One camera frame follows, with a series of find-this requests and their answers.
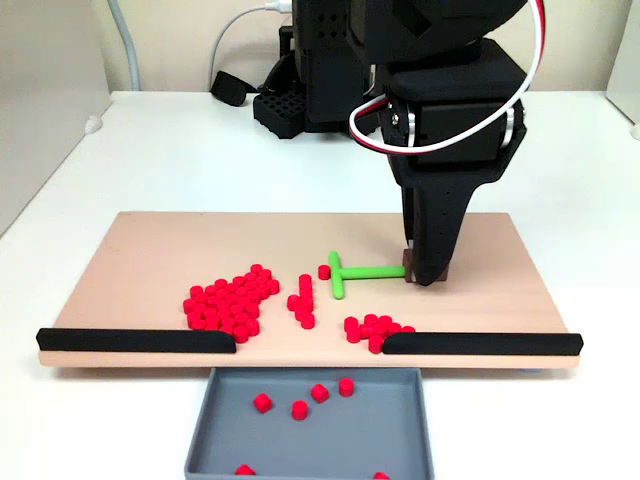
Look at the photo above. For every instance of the white box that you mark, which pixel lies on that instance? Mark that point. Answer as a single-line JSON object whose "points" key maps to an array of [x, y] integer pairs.
{"points": [[625, 60]]}

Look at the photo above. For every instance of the black table clamp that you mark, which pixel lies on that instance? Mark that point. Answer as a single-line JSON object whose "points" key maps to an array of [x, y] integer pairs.
{"points": [[230, 89]]}

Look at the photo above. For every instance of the grey square tray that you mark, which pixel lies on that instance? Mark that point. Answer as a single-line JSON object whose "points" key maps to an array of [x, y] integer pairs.
{"points": [[350, 440]]}

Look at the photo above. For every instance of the beige rectangular board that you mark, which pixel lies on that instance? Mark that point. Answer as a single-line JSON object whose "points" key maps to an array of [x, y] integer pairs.
{"points": [[150, 260]]}

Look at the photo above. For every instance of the small white knob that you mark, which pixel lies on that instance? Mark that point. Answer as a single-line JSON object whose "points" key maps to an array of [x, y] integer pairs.
{"points": [[93, 125]]}

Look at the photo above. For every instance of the black guide rail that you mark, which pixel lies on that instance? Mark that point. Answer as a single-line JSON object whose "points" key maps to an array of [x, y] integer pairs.
{"points": [[130, 341], [480, 344]]}

